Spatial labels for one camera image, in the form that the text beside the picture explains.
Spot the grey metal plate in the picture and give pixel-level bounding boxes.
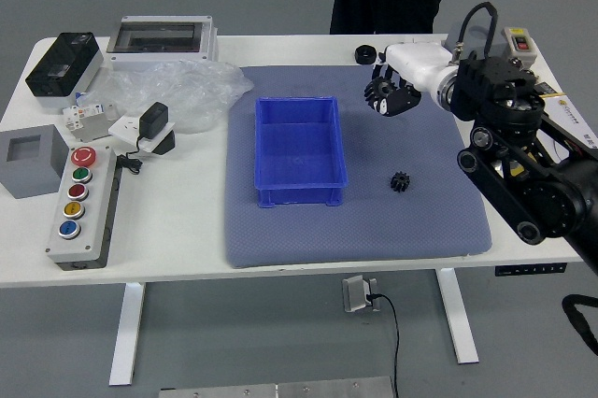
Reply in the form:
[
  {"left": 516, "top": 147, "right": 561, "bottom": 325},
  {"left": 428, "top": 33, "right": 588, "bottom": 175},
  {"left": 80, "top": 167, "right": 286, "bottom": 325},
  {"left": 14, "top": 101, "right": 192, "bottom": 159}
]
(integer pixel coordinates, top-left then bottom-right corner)
[{"left": 158, "top": 375, "right": 394, "bottom": 398}]

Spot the black socket base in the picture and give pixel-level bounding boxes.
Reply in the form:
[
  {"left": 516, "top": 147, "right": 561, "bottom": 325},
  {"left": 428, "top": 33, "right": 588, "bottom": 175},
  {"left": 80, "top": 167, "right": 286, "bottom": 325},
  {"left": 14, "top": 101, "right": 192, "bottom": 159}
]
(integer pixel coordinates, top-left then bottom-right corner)
[{"left": 151, "top": 130, "right": 178, "bottom": 156}]

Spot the grey distribution box clear window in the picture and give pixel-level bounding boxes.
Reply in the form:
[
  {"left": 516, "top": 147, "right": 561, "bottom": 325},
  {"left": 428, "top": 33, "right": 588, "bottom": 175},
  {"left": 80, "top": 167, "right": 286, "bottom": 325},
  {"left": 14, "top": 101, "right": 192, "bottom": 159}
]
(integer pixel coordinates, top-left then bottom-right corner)
[{"left": 106, "top": 15, "right": 220, "bottom": 73}]

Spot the white table leg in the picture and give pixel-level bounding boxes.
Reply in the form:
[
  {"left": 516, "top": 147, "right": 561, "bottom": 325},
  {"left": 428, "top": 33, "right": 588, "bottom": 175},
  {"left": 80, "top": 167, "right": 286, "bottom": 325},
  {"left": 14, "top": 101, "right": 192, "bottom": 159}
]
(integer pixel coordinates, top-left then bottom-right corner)
[
  {"left": 435, "top": 268, "right": 481, "bottom": 365},
  {"left": 108, "top": 281, "right": 147, "bottom": 388}
]

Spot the grey-blue foam mat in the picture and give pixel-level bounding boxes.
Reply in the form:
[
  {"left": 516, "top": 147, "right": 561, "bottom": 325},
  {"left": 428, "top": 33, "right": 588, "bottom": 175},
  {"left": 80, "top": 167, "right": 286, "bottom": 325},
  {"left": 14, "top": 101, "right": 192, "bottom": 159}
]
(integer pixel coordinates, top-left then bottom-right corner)
[{"left": 223, "top": 64, "right": 494, "bottom": 270}]

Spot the yellow white cardboard box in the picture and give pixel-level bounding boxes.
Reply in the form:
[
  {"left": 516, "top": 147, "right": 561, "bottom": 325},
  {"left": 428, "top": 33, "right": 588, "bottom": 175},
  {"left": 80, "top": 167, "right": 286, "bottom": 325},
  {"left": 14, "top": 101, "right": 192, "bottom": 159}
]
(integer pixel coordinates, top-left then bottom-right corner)
[{"left": 536, "top": 82, "right": 598, "bottom": 151}]

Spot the grey block with square hole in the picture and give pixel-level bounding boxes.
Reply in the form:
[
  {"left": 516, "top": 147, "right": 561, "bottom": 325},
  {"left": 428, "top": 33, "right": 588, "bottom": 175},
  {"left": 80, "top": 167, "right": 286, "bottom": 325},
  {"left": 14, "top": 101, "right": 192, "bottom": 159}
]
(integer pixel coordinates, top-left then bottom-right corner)
[{"left": 0, "top": 124, "right": 71, "bottom": 201}]

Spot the black floor cable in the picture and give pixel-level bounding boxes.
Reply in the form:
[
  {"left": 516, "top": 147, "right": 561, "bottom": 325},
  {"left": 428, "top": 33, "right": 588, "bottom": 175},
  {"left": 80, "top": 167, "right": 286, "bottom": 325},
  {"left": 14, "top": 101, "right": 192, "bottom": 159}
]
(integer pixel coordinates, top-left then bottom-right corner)
[{"left": 366, "top": 292, "right": 402, "bottom": 398}]

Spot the grey enclosure with black lid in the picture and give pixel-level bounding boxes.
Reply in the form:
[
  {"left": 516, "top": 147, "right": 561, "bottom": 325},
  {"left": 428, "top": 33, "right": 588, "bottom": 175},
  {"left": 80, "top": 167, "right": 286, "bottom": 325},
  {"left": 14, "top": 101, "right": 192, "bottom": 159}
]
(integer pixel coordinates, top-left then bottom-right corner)
[{"left": 24, "top": 32, "right": 105, "bottom": 110}]

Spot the big black gear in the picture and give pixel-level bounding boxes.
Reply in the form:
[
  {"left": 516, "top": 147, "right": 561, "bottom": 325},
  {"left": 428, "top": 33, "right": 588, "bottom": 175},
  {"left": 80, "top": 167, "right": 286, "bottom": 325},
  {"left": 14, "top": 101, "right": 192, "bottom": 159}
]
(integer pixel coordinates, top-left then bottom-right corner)
[{"left": 363, "top": 78, "right": 394, "bottom": 112}]

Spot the beige switch box red button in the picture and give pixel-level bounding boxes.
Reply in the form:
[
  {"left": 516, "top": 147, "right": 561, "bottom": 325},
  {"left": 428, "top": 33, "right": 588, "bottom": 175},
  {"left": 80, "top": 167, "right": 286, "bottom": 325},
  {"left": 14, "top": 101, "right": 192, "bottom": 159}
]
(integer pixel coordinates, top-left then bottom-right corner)
[{"left": 500, "top": 25, "right": 538, "bottom": 67}]

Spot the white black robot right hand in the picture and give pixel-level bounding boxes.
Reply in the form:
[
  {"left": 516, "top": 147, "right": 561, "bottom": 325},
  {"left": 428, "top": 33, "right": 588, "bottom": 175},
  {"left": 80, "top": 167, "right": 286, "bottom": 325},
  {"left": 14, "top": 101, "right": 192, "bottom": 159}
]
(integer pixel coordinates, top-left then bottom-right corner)
[{"left": 363, "top": 41, "right": 454, "bottom": 118}]

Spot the grey five-button control station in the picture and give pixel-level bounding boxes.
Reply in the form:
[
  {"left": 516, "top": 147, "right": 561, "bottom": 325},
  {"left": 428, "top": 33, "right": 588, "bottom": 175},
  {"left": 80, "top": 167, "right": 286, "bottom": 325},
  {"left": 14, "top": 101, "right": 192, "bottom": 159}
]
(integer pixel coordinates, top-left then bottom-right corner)
[{"left": 45, "top": 145, "right": 123, "bottom": 272}]

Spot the white socket plate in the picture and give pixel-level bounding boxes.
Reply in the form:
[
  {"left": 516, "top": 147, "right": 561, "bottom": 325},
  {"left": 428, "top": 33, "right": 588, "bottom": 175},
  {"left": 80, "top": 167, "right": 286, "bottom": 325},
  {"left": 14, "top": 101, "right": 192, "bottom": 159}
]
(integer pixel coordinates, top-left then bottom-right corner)
[{"left": 107, "top": 113, "right": 178, "bottom": 154}]

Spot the black power adapter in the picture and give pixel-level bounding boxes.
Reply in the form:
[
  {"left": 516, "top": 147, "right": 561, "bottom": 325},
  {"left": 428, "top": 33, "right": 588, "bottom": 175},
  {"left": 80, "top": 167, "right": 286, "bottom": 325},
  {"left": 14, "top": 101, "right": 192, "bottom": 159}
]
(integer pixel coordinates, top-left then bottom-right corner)
[{"left": 135, "top": 101, "right": 170, "bottom": 141}]

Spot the black threaded ring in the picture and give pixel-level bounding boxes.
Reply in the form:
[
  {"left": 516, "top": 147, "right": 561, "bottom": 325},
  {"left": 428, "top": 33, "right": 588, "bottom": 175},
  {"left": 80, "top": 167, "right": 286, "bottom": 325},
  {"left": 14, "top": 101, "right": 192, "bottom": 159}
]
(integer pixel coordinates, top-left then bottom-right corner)
[{"left": 353, "top": 44, "right": 379, "bottom": 66}]

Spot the black adapter cord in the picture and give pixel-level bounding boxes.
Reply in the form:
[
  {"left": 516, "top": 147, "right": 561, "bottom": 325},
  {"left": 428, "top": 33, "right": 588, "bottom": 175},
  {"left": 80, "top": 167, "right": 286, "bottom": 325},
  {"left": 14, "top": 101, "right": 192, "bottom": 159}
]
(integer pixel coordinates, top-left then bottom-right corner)
[{"left": 115, "top": 135, "right": 147, "bottom": 176}]

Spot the silver floor socket box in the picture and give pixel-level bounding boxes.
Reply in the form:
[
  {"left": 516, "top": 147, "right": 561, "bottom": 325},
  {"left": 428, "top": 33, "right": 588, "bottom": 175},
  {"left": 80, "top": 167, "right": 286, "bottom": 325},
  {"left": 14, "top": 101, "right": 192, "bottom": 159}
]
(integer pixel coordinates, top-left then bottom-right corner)
[{"left": 341, "top": 275, "right": 382, "bottom": 314}]

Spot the white circuit breaker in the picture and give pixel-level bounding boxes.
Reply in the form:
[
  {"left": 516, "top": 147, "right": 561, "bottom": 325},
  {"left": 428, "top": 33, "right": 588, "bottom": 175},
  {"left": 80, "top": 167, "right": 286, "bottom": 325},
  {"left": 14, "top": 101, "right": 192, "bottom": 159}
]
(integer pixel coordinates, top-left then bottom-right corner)
[{"left": 63, "top": 102, "right": 121, "bottom": 143}]

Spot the blue plastic box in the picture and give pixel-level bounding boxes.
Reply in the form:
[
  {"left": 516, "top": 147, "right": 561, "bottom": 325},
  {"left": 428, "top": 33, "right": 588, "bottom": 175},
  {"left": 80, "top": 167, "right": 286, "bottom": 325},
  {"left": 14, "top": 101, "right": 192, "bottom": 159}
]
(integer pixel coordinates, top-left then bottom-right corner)
[{"left": 254, "top": 95, "right": 349, "bottom": 209}]

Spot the clear plastic bag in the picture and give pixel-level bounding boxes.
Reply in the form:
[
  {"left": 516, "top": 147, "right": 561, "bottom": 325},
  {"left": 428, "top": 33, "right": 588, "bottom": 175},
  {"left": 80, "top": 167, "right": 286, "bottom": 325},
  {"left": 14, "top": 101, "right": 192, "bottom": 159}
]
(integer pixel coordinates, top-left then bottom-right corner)
[{"left": 77, "top": 59, "right": 256, "bottom": 135}]

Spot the black table control panel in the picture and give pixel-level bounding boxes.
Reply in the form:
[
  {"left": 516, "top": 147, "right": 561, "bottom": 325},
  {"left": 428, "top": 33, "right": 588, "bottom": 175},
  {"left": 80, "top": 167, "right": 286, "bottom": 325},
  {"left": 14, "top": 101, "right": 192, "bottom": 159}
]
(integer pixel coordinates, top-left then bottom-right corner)
[{"left": 494, "top": 262, "right": 569, "bottom": 277}]

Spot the small black gear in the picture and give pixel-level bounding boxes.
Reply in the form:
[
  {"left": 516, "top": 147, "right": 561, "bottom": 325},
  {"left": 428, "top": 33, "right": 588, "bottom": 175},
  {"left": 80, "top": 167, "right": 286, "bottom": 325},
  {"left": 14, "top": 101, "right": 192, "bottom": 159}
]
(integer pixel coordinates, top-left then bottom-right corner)
[{"left": 387, "top": 170, "right": 411, "bottom": 193}]

